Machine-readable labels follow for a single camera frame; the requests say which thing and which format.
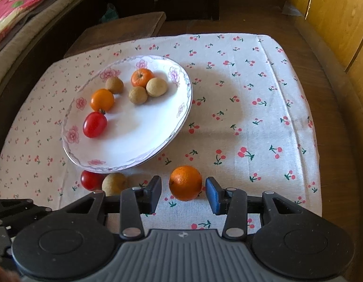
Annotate tan longan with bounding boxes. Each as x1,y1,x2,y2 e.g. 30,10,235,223
128,86,148,105
102,172,128,197
146,77,168,98

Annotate red cherry tomato top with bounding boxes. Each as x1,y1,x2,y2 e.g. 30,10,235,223
80,170,106,191

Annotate red cherry tomato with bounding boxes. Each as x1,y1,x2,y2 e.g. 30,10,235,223
80,170,106,191
83,110,107,138

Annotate red cherry tomato bottom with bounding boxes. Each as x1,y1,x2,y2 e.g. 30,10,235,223
83,110,107,138

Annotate brown longan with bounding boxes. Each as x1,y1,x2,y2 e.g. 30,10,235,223
105,76,124,94

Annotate mandarin orange with stem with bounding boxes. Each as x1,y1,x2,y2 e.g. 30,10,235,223
131,68,155,88

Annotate white floral ceramic plate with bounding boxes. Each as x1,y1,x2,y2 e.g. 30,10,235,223
61,55,193,173

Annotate beige mattress bed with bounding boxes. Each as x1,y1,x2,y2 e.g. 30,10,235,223
0,0,81,85

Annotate small dark wooden stool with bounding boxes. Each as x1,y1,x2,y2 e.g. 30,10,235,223
64,12,166,58

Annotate wooden wardrobe doors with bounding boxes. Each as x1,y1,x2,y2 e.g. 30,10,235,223
288,0,363,101

